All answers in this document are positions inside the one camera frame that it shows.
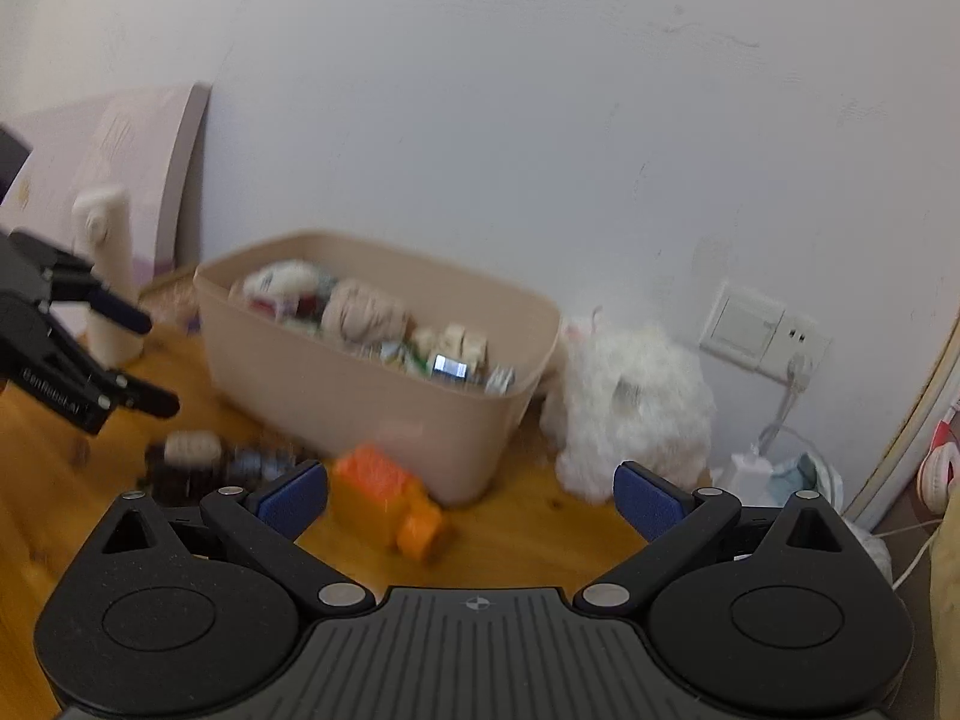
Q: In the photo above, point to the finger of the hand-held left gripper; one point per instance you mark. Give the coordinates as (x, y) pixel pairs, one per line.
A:
(146, 396)
(120, 311)

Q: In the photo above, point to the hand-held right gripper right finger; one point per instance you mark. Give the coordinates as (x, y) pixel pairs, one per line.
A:
(645, 499)

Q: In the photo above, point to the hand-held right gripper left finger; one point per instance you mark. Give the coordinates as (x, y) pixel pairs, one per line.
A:
(296, 499)

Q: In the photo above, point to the orange plastic toy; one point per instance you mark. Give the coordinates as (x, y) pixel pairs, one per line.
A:
(382, 491)

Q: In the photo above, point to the beige plastic storage bin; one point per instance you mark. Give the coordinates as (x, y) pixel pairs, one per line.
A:
(337, 405)

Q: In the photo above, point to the white and red plush toy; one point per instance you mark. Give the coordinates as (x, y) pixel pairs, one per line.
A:
(281, 281)

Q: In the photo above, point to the beige fluffy knit hat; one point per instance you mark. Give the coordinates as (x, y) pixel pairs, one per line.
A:
(367, 315)

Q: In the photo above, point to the beige fabric bow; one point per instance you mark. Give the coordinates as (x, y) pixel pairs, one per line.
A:
(457, 341)

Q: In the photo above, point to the wooden desktop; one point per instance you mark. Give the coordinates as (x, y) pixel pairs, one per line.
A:
(510, 540)

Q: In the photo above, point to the white thermos bottle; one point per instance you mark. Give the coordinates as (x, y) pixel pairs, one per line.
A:
(109, 277)

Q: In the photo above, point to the green plaid scrunchie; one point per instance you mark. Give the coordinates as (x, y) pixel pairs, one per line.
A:
(255, 461)

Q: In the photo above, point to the cream white scrunchie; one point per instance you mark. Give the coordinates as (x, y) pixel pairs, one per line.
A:
(191, 444)

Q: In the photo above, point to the brown hair scrunchie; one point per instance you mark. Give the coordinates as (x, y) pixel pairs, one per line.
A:
(169, 480)

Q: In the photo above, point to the white fluffy plush toy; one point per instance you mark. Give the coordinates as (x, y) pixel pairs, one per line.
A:
(637, 405)

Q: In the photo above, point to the white charger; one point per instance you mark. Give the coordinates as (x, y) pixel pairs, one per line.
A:
(750, 474)

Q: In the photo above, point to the floral patterned board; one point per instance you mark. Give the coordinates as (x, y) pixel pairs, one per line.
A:
(142, 157)

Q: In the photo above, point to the red and white headphones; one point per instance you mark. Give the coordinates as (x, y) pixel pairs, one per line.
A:
(941, 469)

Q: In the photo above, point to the plastic bag of yellow snacks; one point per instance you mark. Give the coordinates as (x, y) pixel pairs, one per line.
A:
(948, 615)

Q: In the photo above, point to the white wall socket plate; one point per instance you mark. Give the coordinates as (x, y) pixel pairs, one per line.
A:
(750, 326)

